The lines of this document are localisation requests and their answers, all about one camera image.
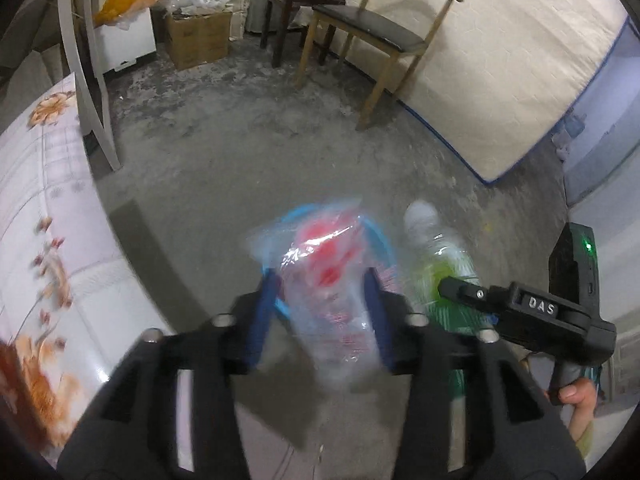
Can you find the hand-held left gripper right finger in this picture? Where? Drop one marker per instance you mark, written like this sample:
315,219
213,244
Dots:
375,310

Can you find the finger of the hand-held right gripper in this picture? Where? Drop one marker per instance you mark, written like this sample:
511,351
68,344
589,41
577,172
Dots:
470,294

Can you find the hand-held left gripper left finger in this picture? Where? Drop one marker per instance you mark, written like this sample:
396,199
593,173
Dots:
265,305

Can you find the green plastic bottle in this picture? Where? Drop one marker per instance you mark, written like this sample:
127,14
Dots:
440,260

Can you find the clear bag with red contents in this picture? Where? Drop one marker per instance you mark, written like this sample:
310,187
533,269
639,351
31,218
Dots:
325,280

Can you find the blue plastic waste basket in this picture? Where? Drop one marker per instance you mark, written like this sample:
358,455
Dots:
382,237

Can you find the person's right forearm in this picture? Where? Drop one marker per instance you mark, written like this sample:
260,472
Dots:
587,442

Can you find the person's right hand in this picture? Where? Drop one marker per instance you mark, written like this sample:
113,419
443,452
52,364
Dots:
580,392

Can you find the teal plastic item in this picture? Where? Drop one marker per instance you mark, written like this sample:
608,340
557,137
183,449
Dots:
600,382

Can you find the white mattress with blue edge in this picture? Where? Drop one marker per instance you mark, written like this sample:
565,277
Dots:
500,85

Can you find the brown cardboard box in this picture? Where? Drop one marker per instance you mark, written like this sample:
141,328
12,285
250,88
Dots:
197,40

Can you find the wooden chair with dark seat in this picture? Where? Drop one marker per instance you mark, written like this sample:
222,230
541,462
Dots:
370,22

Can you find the white chest cabinet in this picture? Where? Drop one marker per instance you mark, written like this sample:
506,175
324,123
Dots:
127,42

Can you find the white-legged side table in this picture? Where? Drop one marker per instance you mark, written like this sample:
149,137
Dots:
75,35

